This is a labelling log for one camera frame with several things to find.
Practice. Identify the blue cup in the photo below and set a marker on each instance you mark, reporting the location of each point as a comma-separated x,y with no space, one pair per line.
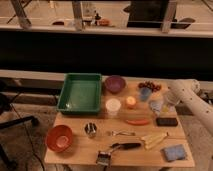
145,93

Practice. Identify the black rectangular block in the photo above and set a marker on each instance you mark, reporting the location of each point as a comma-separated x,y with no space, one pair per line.
172,122

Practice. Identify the yellow banana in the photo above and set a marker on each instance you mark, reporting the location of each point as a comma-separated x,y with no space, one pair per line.
153,139

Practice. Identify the purple bowl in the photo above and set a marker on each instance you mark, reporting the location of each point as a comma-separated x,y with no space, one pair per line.
115,83

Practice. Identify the metal fork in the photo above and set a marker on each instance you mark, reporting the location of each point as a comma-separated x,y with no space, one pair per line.
114,133

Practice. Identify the blue folded towel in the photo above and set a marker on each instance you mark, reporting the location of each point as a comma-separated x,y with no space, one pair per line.
173,153

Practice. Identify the black handled brush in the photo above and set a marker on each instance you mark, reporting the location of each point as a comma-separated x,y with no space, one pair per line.
104,157

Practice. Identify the black office chair base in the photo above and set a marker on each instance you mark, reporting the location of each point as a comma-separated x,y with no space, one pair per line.
5,106

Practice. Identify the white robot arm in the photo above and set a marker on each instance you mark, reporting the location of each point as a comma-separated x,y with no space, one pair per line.
186,91

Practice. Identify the green plastic tray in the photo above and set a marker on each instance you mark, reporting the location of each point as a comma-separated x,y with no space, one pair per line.
80,94

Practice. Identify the orange cup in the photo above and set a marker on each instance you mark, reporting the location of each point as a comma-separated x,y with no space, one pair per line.
130,102

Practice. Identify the orange carrot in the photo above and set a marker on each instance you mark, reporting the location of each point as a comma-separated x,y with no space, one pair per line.
138,122

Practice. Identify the white plastic cup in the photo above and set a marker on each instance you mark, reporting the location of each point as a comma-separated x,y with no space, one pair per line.
113,106

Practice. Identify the red bowl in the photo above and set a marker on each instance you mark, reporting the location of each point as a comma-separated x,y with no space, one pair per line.
59,138

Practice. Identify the red grapes bunch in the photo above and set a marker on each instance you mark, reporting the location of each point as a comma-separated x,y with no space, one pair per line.
151,85

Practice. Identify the small metal cup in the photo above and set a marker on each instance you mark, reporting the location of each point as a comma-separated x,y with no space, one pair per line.
90,130

